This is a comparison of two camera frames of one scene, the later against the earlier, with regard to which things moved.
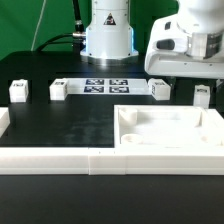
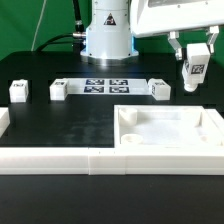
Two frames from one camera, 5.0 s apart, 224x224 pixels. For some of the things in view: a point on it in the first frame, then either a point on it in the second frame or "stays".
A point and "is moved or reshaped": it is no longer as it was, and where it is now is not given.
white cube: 159,89 stays
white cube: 18,91 stays
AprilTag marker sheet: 107,86 stays
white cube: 202,95 is moved or reshaped
